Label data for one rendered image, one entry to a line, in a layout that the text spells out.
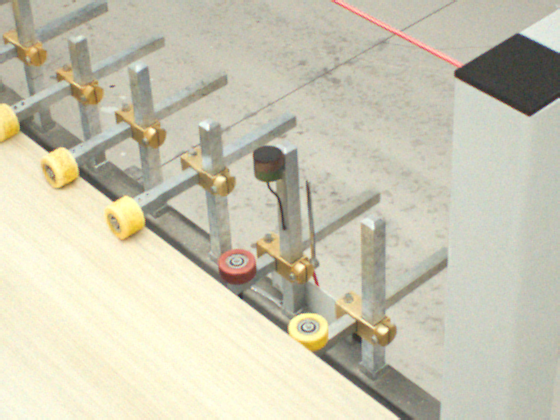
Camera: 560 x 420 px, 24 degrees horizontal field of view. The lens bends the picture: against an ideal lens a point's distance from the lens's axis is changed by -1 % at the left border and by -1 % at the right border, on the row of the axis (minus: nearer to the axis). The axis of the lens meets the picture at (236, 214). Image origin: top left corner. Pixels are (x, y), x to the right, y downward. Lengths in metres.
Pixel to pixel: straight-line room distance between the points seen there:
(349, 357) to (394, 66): 2.26
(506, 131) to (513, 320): 0.12
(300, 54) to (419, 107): 0.56
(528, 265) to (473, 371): 0.09
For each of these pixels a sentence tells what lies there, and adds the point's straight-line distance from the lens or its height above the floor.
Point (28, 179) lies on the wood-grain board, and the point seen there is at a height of 0.90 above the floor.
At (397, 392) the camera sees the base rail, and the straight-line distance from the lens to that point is 2.87.
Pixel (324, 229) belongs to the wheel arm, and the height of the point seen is 0.86.
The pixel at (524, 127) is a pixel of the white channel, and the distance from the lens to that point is 0.64.
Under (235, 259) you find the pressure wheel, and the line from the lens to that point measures 2.86.
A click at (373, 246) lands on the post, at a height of 1.08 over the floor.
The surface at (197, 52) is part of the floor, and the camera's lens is 5.17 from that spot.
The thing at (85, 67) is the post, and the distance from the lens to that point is 3.31.
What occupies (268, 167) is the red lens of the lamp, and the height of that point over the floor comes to 1.16.
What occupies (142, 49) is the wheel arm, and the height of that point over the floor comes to 0.95.
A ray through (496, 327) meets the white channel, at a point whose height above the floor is 2.32.
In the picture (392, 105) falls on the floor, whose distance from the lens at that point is 4.84.
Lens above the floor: 2.83
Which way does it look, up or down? 40 degrees down
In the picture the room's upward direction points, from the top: 5 degrees counter-clockwise
